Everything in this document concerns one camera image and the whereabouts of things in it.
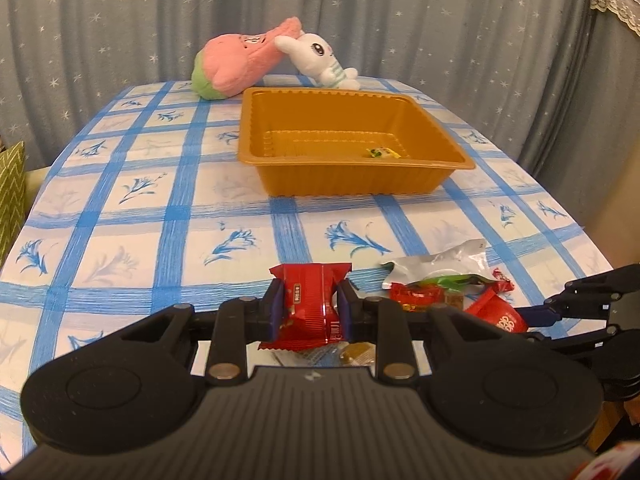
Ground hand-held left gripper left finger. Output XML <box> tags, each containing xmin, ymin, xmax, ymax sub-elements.
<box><xmin>120</xmin><ymin>277</ymin><xmax>285</xmax><ymax>380</ymax></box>

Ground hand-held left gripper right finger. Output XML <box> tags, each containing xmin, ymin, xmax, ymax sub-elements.
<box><xmin>337</xmin><ymin>280</ymin><xmax>506</xmax><ymax>381</ymax></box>

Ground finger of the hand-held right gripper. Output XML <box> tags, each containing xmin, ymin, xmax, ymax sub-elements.
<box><xmin>520</xmin><ymin>265</ymin><xmax>640</xmax><ymax>326</ymax></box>
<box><xmin>525</xmin><ymin>324</ymin><xmax>640</xmax><ymax>363</ymax></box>

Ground red snack packet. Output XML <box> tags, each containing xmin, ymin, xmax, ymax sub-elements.
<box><xmin>257</xmin><ymin>262</ymin><xmax>353</xmax><ymax>351</ymax></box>

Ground red gold candy packet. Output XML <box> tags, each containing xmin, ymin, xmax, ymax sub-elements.
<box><xmin>389</xmin><ymin>282</ymin><xmax>451</xmax><ymax>313</ymax></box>

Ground silver snack packet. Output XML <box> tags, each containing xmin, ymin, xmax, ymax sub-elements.
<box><xmin>381</xmin><ymin>239</ymin><xmax>488</xmax><ymax>291</ymax></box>

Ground orange plastic tray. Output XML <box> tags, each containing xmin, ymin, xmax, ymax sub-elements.
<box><xmin>237</xmin><ymin>86</ymin><xmax>477</xmax><ymax>197</ymax></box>

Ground red packet with white print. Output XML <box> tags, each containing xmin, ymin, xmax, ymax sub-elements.
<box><xmin>464</xmin><ymin>287</ymin><xmax>530</xmax><ymax>333</ymax></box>

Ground small red candy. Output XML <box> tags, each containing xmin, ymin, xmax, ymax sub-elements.
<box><xmin>491</xmin><ymin>268</ymin><xmax>516</xmax><ymax>295</ymax></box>

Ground clear candy wrapper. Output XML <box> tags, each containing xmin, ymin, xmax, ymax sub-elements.
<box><xmin>272</xmin><ymin>347</ymin><xmax>346</xmax><ymax>368</ymax></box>

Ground red white cloth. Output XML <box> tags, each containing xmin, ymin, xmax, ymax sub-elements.
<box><xmin>575</xmin><ymin>442</ymin><xmax>640</xmax><ymax>480</ymax></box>

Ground green candy wrapper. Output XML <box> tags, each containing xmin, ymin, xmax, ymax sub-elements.
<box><xmin>422</xmin><ymin>274</ymin><xmax>483</xmax><ymax>292</ymax></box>

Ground blue checked tablecloth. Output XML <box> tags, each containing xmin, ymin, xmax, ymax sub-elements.
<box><xmin>0</xmin><ymin>74</ymin><xmax>616</xmax><ymax>461</ymax></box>

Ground pink plush toy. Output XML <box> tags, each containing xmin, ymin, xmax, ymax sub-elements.
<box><xmin>191</xmin><ymin>17</ymin><xmax>306</xmax><ymax>101</ymax></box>

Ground white rabbit plush toy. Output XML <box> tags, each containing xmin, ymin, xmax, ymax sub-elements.
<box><xmin>274</xmin><ymin>32</ymin><xmax>361</xmax><ymax>91</ymax></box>

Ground grey star curtain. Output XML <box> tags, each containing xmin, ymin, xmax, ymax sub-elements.
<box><xmin>0</xmin><ymin>0</ymin><xmax>640</xmax><ymax>231</ymax></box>

